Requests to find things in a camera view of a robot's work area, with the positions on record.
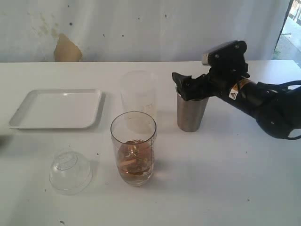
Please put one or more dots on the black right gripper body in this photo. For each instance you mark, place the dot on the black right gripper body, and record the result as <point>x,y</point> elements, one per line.
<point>229,70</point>

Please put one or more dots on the clear measuring cup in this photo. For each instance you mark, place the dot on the clear measuring cup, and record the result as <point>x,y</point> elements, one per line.
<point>133,136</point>

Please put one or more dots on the white rectangular plastic tray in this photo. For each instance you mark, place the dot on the white rectangular plastic tray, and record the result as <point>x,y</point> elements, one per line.
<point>58,109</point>

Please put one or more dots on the wooden pieces and coin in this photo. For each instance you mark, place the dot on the wooden pieces and coin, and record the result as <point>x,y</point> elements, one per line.
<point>135,159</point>

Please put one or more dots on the stainless steel cup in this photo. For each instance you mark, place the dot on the stainless steel cup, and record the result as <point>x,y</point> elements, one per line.
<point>190,113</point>

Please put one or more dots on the frosted translucent plastic cup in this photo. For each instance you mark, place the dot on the frosted translucent plastic cup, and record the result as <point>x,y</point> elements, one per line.
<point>138,93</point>

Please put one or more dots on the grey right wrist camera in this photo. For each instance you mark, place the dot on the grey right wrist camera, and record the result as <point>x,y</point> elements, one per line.
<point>211,56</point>

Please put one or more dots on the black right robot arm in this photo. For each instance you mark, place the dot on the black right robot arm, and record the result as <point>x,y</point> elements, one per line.
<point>275,107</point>

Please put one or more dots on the clear plastic dome lid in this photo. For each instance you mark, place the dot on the clear plastic dome lid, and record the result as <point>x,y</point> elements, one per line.
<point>70,172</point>

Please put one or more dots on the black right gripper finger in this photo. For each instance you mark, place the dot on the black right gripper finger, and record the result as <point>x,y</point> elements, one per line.
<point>191,88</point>

